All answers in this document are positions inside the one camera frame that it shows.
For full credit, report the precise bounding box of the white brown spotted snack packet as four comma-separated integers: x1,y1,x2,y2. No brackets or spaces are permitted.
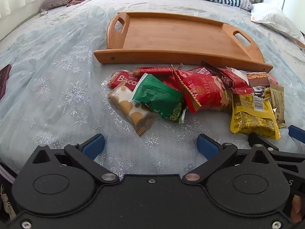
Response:
108,86,159,137

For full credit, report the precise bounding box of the white pillow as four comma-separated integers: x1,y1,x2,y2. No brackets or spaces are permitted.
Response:
251,2,305,43

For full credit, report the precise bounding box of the black white snack packet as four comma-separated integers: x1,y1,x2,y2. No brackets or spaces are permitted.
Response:
253,86,272,101

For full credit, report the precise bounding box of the green snack packet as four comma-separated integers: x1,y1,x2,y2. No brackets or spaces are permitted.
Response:
132,73,187,124

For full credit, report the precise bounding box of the small red snack packet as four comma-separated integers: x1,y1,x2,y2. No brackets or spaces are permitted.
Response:
189,67,212,75

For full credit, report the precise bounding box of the wooden tray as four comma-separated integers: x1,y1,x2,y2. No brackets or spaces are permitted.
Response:
94,11,274,73

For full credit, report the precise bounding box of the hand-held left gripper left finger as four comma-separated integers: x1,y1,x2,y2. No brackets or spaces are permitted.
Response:
29,134,120,185

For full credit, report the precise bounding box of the red biscuit packet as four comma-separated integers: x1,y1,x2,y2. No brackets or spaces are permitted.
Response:
107,70,141,90

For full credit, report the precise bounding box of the red chocolate bar packet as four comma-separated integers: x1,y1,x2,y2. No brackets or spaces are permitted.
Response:
201,61,254,94

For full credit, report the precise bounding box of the translucent white snack packet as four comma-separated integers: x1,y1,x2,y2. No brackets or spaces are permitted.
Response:
226,67,249,81

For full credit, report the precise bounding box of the person's right hand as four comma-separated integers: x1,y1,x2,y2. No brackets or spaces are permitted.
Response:
290,194,303,223

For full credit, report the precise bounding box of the pink white wrapped snack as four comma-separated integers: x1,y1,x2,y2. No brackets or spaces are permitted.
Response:
246,72,271,87

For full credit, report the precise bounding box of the gold snack packet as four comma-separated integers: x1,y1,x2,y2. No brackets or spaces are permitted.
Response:
269,85,286,128

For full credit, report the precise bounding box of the red peanut bag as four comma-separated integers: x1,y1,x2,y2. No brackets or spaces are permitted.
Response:
173,64,235,114

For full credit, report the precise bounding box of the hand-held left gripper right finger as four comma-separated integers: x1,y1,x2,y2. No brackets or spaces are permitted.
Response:
182,134,275,185

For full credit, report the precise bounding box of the yellow snack packet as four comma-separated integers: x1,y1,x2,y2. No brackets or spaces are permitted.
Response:
230,93,281,140

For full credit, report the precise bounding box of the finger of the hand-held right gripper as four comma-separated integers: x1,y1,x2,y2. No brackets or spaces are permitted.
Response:
288,125,305,145
248,133,305,163

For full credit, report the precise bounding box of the long red wafer bar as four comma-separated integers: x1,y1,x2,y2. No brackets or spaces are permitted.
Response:
132,66,174,77

